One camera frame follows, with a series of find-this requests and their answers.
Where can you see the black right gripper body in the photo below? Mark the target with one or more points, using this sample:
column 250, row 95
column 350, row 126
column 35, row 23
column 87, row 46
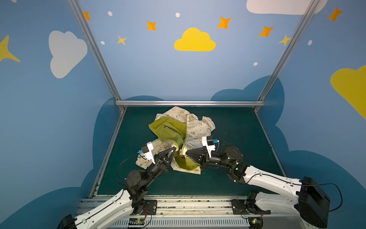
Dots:
column 205, row 157

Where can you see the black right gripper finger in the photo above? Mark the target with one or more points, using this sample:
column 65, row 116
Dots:
column 198, row 159
column 199, row 152

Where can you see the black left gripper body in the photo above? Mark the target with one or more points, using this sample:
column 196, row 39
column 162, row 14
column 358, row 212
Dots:
column 159, row 160

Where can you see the white green printed jacket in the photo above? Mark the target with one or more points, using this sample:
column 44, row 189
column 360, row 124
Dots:
column 181, row 129

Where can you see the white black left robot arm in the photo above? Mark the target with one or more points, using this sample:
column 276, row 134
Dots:
column 129, row 200

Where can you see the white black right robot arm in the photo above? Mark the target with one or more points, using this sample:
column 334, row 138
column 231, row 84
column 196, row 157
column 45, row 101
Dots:
column 302, row 197

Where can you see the left small circuit board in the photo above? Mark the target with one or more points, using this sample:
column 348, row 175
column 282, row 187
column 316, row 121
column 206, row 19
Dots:
column 136, row 223

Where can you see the small circuit board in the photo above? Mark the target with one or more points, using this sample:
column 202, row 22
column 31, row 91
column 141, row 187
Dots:
column 136, row 223
column 255, row 223

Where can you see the right small circuit board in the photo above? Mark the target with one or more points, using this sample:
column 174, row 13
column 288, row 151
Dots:
column 255, row 223

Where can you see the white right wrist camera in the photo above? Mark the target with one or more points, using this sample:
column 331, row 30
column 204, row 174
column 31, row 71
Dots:
column 210, row 143

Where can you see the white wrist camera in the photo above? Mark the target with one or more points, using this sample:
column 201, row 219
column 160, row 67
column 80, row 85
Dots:
column 146, row 152
column 210, row 143

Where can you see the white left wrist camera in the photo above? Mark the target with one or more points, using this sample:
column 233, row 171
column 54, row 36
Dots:
column 146, row 152

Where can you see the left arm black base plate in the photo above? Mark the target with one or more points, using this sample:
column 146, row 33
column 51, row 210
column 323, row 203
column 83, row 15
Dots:
column 145, row 207

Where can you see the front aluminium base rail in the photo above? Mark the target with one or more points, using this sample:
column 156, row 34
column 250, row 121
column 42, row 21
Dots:
column 175, row 212

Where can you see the rear horizontal aluminium frame bar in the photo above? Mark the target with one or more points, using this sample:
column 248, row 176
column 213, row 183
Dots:
column 190, row 103

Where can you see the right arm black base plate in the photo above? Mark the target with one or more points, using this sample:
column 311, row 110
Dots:
column 245, row 207

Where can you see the right table edge rail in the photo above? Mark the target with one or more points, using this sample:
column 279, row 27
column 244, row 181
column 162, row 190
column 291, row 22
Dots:
column 279, row 149

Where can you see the table edge rail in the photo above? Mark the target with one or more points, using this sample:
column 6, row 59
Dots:
column 279, row 149
column 94, row 190

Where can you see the left table edge rail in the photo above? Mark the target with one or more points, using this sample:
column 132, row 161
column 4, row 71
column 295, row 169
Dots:
column 94, row 190

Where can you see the left aluminium frame post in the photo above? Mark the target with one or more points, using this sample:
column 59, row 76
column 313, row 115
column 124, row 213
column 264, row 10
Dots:
column 80, row 17

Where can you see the aluminium frame post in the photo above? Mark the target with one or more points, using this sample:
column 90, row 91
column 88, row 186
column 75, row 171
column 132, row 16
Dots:
column 296, row 36
column 80, row 17

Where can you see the right aluminium frame post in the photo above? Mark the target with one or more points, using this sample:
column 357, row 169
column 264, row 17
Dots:
column 296, row 36

